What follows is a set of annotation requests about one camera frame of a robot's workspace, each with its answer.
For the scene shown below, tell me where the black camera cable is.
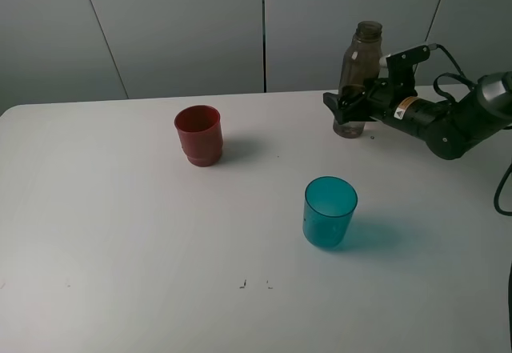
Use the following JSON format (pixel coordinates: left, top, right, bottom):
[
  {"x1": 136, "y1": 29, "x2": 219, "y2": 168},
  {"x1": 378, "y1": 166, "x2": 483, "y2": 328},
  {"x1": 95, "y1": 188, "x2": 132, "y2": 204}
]
[{"x1": 433, "y1": 42, "x2": 512, "y2": 216}]

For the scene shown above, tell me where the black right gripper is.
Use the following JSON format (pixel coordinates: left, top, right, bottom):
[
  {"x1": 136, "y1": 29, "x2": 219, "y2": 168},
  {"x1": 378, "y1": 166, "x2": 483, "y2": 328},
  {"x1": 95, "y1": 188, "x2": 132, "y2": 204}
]
[{"x1": 322, "y1": 76, "x2": 418, "y2": 124}]

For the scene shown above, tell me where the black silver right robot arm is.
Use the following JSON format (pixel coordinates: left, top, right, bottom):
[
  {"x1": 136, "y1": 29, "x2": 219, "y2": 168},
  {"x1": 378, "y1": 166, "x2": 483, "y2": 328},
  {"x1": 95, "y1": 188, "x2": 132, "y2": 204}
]
[{"x1": 323, "y1": 72, "x2": 511, "y2": 160}]

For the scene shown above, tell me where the teal transparent plastic cup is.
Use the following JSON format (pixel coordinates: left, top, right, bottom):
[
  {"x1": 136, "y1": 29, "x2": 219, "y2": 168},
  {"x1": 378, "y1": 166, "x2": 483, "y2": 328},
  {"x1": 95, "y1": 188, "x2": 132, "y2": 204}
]
[{"x1": 302, "y1": 176, "x2": 358, "y2": 249}]

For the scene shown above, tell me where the smoky transparent plastic bottle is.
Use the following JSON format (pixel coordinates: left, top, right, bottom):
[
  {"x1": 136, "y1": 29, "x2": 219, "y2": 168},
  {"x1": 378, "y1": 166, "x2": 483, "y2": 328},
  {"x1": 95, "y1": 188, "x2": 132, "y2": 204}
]
[{"x1": 333, "y1": 21, "x2": 382, "y2": 138}]

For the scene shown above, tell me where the red plastic cup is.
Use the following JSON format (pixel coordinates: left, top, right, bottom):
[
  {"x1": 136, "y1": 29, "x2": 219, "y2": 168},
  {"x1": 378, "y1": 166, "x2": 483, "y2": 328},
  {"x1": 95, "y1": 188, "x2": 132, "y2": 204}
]
[{"x1": 174, "y1": 105, "x2": 223, "y2": 167}]

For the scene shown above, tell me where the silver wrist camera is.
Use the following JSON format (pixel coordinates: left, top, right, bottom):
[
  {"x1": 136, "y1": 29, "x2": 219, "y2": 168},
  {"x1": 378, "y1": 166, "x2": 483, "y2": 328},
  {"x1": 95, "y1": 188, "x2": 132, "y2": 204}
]
[{"x1": 379, "y1": 43, "x2": 436, "y2": 90}]

